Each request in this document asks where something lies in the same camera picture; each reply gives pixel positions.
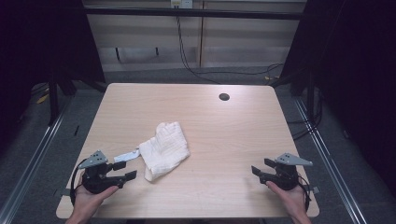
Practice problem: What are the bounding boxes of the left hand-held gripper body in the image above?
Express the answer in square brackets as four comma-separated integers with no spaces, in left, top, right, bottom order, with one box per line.
[78,149,126,195]

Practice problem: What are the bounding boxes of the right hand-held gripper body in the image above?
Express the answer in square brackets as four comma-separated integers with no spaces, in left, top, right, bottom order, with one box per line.
[260,152,314,191]

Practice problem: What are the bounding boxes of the white towel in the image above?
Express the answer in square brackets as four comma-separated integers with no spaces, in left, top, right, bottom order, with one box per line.
[113,120,191,183]

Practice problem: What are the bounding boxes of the person's left hand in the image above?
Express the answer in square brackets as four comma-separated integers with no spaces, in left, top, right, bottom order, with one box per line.
[74,186,120,217]

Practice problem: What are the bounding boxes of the person's right hand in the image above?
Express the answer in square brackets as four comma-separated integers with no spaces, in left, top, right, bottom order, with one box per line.
[265,180,307,217]

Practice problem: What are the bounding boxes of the black metal stand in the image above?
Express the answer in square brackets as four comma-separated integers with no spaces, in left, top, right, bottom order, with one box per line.
[47,73,61,127]

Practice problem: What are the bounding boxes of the yellow floor item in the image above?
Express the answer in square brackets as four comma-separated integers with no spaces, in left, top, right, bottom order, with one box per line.
[35,92,50,105]

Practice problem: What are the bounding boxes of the black curtain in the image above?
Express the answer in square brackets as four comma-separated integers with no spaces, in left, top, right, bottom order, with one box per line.
[270,0,396,190]
[0,0,106,153]

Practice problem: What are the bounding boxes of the black horizontal metal bar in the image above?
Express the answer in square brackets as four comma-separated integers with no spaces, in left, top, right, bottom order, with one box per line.
[83,7,307,21]

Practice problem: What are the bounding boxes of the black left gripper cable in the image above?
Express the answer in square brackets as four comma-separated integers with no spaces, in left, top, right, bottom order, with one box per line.
[69,158,89,207]

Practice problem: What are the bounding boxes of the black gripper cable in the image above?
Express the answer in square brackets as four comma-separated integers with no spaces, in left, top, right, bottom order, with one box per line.
[69,158,89,207]
[297,175,312,213]

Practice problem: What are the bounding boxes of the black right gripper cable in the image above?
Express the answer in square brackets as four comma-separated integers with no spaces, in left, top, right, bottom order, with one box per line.
[297,175,312,213]

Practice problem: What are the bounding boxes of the aluminium floor rail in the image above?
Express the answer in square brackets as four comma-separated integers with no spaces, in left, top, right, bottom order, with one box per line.
[0,104,70,224]
[292,96,370,224]

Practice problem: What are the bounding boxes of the black floor cables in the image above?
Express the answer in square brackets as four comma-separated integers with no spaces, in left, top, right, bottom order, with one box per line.
[286,90,323,142]

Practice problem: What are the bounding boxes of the black hanging wall cable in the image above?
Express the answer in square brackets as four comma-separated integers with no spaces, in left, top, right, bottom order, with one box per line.
[176,15,285,86]

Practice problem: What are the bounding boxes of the white wall outlet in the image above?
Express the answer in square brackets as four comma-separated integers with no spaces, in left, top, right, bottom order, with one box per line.
[170,0,194,9]

